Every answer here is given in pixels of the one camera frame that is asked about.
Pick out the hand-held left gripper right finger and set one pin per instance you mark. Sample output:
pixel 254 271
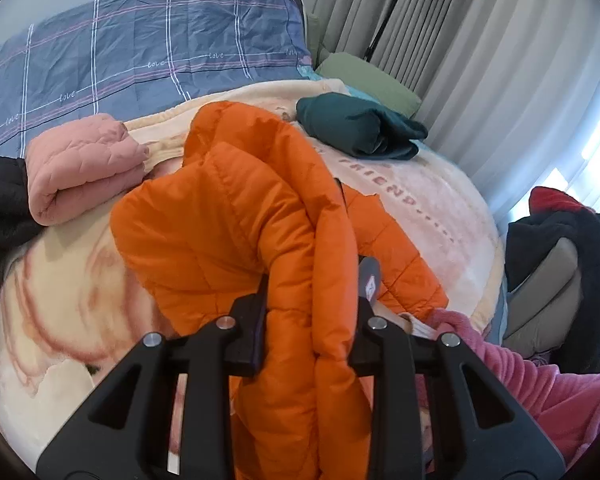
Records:
pixel 367 345

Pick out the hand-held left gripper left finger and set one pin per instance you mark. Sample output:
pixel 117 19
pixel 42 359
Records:
pixel 245 330

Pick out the orange puffer jacket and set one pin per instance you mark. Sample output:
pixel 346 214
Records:
pixel 220 220

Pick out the person's right forearm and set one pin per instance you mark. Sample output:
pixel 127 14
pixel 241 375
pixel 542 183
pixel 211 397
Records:
pixel 530 395

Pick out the dark green folded garment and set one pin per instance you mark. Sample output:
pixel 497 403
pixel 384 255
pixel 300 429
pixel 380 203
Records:
pixel 345 125

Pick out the grey chair cushion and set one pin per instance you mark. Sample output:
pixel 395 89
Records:
pixel 545 300

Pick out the cream pink printed blanket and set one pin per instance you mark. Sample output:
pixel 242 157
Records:
pixel 55 300

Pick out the red garment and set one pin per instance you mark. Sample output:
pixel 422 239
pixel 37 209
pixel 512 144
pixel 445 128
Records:
pixel 550 200

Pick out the green pillow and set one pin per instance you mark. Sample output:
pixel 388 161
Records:
pixel 370 80

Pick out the black fleece garment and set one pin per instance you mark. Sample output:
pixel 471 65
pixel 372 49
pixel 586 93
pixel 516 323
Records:
pixel 590 260

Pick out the pink quilted jacket folded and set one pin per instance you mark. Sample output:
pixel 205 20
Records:
pixel 80 170

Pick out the white pleated curtain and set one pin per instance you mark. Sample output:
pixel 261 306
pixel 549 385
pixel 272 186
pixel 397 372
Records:
pixel 480 60

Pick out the sage green cushion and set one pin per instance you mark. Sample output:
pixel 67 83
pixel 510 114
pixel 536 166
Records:
pixel 316 35

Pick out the black floor lamp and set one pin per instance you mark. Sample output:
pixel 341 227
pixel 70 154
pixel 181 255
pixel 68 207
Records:
pixel 387 15

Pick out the blue plaid quilt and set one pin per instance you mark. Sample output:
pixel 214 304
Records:
pixel 130 60

